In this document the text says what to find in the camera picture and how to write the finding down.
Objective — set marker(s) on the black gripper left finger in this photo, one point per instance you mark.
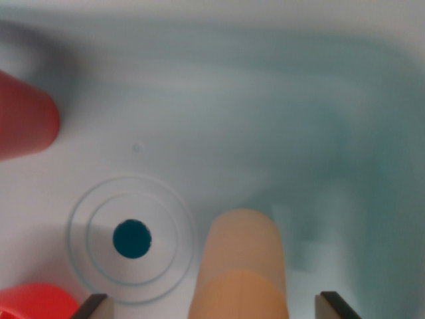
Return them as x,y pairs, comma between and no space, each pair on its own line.
98,309

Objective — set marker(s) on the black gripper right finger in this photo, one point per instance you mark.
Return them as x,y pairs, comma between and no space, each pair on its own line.
332,307

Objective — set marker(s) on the light blue toy sink unit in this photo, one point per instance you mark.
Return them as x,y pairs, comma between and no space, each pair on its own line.
232,133

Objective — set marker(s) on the cream detergent bottle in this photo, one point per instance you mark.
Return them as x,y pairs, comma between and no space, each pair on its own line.
239,259

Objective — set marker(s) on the red toy tumbler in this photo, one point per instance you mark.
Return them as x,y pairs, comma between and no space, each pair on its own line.
26,116

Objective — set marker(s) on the red toy mug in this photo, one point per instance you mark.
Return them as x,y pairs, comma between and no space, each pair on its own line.
33,302

